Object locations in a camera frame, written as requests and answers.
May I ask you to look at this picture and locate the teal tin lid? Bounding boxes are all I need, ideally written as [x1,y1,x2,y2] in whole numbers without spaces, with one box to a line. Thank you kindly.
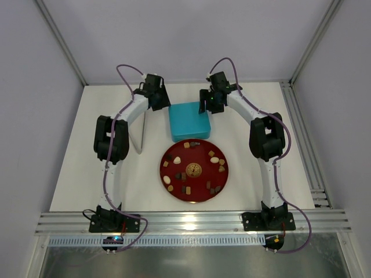
[169,101,211,132]

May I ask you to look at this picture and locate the silver metal tongs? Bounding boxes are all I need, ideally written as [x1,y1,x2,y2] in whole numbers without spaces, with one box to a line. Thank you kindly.
[129,113,146,155]

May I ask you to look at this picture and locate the teal square tin box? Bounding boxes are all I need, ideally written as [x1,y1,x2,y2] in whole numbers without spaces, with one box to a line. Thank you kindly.
[170,130,211,142]

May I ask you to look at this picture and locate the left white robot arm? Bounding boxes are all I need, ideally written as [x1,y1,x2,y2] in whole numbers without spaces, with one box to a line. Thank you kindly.
[89,74,170,232]

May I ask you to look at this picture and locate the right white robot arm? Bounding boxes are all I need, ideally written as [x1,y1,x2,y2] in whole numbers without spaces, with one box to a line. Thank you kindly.
[159,72,289,231]

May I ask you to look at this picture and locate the white heart chocolate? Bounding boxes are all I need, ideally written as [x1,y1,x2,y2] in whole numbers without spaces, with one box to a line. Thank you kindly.
[173,156,181,164]

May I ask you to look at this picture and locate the white oval swirl chocolate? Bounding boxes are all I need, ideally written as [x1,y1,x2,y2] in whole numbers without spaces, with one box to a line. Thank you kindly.
[163,176,171,185]

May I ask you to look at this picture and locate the red round lacquer plate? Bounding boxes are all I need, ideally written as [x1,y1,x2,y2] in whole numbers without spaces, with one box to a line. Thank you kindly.
[159,138,230,203]

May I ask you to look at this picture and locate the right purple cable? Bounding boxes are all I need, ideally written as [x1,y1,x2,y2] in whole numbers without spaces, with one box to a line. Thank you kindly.
[208,57,313,255]

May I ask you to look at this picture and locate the purple cable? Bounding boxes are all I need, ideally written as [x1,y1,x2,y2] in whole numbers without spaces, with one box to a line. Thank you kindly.
[208,57,313,255]
[101,64,149,252]

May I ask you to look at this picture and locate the aluminium front rail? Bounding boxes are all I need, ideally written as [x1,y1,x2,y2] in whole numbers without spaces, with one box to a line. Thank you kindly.
[35,209,352,236]

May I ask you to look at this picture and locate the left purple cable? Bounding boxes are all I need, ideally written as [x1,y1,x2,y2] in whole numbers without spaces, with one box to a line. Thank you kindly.
[101,64,149,252]

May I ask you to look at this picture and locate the slotted cable duct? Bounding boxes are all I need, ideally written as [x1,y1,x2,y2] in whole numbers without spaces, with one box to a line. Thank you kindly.
[48,234,265,248]

